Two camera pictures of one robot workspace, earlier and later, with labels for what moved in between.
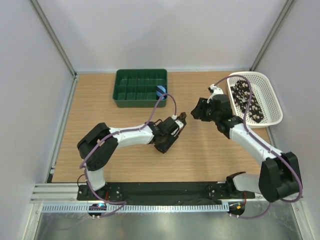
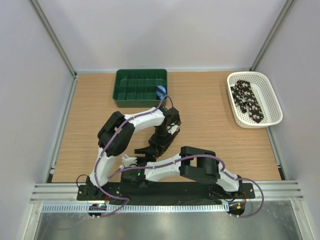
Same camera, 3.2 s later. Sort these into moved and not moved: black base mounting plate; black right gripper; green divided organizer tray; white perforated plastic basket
Moved: black right gripper
Not moved: white perforated plastic basket; green divided organizer tray; black base mounting plate
